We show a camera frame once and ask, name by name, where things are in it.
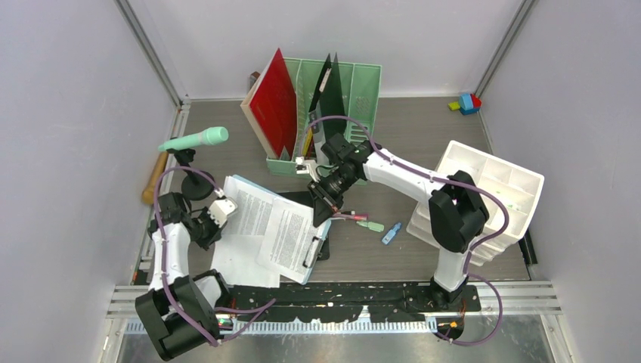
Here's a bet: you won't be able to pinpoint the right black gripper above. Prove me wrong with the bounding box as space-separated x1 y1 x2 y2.
307 169 358 228

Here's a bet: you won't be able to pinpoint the yellow book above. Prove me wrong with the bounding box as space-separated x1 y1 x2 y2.
300 128 313 157

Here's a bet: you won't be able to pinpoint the black book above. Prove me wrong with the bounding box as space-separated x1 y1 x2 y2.
308 54 346 140

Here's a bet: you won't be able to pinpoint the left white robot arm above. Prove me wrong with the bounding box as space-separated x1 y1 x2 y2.
135 192 237 361

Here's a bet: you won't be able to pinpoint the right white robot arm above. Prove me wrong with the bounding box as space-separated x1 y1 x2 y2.
308 135 489 311

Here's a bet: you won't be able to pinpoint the black clipboard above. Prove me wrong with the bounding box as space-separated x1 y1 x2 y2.
278 191 330 261

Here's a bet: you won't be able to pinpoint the pink pen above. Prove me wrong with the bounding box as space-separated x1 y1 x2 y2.
333 213 368 222

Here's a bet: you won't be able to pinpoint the black microphone stand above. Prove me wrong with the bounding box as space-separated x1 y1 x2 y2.
169 148 214 200

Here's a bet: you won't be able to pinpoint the green highlighter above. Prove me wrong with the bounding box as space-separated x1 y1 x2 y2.
357 221 385 233

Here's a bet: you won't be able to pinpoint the mint green microphone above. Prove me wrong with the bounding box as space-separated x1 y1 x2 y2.
157 126 229 152

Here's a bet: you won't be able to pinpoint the red notebook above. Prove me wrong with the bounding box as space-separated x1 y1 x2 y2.
240 49 298 160

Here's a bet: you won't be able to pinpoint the green file organizer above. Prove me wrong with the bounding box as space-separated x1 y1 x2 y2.
265 57 382 178

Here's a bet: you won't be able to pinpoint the colourful toy blocks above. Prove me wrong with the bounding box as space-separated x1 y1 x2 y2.
447 93 482 115

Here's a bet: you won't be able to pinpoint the white drawer organizer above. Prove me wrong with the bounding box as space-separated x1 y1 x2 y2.
436 141 544 266

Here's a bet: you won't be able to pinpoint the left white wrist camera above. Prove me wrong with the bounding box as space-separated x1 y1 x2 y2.
207 188 238 228

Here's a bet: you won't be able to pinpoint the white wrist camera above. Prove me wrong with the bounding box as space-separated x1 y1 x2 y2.
294 157 317 178
207 188 238 228

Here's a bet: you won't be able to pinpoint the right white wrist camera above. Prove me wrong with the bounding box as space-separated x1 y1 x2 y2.
294 157 317 178

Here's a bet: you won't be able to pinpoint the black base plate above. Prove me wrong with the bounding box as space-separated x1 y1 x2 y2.
216 282 482 323

